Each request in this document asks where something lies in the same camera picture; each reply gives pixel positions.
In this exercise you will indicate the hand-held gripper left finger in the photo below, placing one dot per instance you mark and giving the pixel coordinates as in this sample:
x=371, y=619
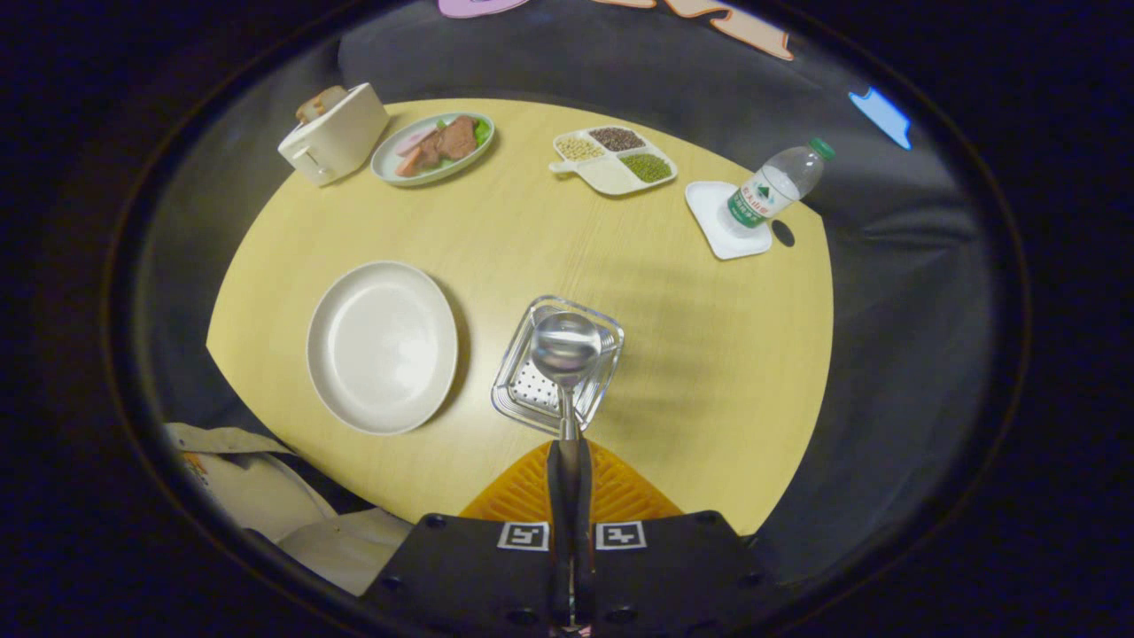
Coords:
x=461, y=576

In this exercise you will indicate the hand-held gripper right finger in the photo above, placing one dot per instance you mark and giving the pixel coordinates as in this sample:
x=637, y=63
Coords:
x=682, y=571

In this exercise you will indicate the large white plate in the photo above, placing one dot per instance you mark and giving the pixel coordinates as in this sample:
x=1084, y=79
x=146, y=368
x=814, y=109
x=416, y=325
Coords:
x=381, y=350

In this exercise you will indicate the white square coaster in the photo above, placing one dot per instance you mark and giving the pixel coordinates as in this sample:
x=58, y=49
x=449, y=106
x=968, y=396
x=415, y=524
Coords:
x=709, y=235

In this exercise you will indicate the small black oval disc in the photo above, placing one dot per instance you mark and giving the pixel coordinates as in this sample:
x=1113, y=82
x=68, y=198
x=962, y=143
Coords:
x=783, y=233

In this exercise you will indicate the clear plastic water bottle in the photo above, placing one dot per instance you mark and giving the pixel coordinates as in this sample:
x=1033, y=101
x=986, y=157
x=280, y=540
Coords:
x=771, y=190

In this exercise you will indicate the white divided bean dish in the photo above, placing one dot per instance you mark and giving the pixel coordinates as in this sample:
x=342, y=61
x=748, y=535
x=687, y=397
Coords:
x=607, y=175

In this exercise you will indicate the pale green food plate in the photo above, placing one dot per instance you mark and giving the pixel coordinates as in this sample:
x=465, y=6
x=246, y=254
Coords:
x=390, y=173

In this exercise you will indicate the reddish ham slice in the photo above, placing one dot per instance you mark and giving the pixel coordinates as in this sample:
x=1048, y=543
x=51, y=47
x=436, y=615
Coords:
x=409, y=164

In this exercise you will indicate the pale pink ham slice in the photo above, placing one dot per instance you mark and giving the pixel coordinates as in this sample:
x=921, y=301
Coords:
x=412, y=142

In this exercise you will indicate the brown meat slice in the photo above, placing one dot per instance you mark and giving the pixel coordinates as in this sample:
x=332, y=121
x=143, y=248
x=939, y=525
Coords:
x=458, y=137

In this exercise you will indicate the green lettuce leaf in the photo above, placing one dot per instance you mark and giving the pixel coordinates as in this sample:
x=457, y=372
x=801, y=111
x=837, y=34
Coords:
x=482, y=131

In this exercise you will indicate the white toaster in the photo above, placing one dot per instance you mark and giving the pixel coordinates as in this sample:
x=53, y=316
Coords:
x=341, y=137

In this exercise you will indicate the toast slice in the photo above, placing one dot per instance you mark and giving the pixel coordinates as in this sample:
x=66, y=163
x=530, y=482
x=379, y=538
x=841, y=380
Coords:
x=308, y=110
x=330, y=96

